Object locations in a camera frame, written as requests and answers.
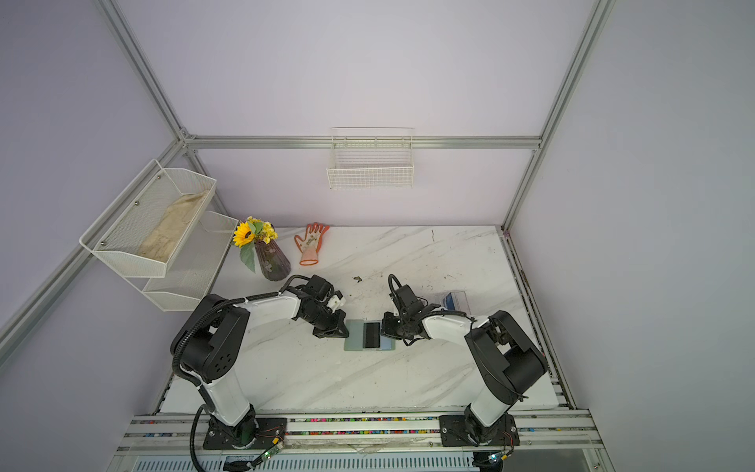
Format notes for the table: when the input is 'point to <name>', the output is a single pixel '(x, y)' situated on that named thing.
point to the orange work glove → (310, 245)
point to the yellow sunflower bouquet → (250, 231)
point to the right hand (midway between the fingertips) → (376, 333)
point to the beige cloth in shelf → (160, 243)
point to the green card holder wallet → (356, 336)
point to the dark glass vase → (272, 261)
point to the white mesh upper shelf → (142, 230)
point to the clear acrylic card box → (456, 301)
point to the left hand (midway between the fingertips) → (347, 337)
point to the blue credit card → (449, 302)
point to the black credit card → (373, 334)
